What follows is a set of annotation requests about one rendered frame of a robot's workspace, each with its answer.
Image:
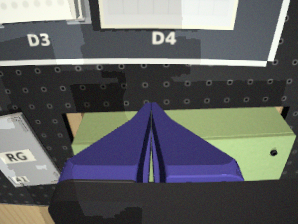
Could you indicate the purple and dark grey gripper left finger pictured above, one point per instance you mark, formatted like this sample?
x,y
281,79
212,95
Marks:
x,y
119,155

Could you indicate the light grey square plate with rg label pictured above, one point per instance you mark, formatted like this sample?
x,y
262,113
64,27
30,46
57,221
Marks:
x,y
23,158

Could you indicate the dark grey perforated base plate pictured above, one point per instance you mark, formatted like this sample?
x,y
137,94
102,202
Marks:
x,y
46,93

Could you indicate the white rectangular block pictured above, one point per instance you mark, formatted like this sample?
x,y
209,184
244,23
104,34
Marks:
x,y
184,14

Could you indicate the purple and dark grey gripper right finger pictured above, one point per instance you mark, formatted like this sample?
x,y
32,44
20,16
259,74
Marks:
x,y
179,155

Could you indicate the white well plate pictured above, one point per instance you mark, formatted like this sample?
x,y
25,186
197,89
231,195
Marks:
x,y
40,10

